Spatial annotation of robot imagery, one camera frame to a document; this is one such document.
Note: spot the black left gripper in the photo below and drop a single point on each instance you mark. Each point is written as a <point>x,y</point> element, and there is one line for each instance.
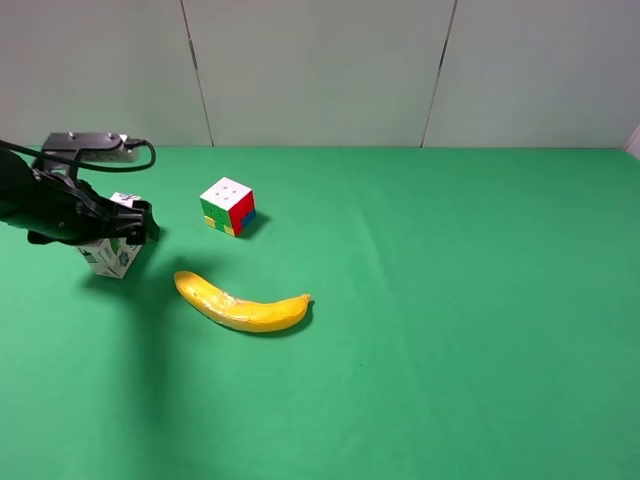
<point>67,211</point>

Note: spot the white blue milk carton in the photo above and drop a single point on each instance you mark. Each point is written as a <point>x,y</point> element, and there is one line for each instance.
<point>109,257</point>

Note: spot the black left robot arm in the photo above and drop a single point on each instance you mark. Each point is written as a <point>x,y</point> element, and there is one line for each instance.
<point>15,187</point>

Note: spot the multicoloured rubik's cube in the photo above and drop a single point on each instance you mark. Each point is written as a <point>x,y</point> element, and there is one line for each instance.
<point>228,206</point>

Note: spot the yellow banana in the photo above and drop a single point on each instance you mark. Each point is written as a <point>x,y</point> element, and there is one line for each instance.
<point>238,314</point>

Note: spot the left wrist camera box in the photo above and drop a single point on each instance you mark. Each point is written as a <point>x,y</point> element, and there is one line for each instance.
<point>91,147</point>

